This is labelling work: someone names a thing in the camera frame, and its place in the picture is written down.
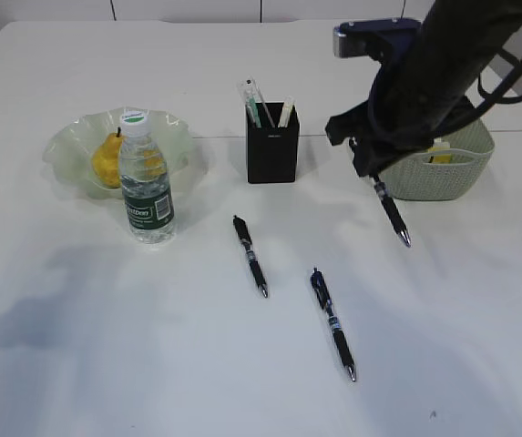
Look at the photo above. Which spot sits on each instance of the yellow utility knife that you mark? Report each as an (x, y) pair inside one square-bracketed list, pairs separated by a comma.
[(286, 112)]

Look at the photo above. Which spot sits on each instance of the clear plastic ruler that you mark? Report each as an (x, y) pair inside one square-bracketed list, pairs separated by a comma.
[(250, 85)]

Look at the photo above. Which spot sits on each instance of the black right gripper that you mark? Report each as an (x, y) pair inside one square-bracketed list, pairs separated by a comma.
[(413, 96)]

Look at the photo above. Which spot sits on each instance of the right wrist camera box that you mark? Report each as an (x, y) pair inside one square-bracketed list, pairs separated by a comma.
[(382, 40)]

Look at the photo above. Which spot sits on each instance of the yellow waste paper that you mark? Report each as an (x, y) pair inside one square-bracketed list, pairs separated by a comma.
[(438, 152)]

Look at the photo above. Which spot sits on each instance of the yellow pear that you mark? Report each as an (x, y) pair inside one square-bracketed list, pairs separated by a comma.
[(105, 161)]

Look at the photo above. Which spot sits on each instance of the black pen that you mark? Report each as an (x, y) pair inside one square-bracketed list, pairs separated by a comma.
[(326, 304), (245, 239), (364, 161)]

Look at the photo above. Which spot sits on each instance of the black square pen holder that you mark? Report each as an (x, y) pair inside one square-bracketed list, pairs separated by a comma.
[(271, 152)]

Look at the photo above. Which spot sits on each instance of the clear water bottle green label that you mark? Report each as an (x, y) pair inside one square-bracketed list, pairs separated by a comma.
[(144, 179)]

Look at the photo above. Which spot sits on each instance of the pale green wavy glass plate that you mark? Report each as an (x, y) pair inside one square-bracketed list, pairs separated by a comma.
[(70, 150)]

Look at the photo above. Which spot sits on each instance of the pale green woven basket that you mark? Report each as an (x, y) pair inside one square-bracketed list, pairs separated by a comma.
[(414, 179)]

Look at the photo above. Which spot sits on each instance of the mint green utility knife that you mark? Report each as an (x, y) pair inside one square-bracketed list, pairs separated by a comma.
[(252, 109)]

